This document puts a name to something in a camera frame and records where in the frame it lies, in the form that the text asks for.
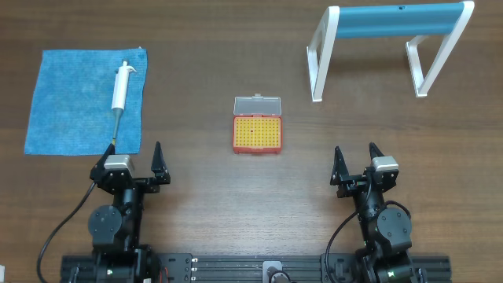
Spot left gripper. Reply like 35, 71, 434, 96
90, 141, 171, 196

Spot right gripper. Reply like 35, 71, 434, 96
329, 141, 400, 198

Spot white pipette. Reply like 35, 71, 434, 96
110, 60, 138, 147

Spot blue cloth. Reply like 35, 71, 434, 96
23, 46, 149, 157

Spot red and yellow tip box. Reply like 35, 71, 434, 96
232, 93, 284, 156

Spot white and blue stand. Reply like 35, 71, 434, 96
306, 0, 475, 103

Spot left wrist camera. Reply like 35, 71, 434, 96
103, 153, 136, 175

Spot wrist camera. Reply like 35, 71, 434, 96
371, 156, 400, 173
103, 153, 136, 175

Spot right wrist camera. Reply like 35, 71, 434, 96
371, 156, 400, 173

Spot black cable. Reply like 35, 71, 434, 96
37, 180, 97, 283
325, 172, 412, 283

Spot mounting rail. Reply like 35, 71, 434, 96
61, 253, 452, 283

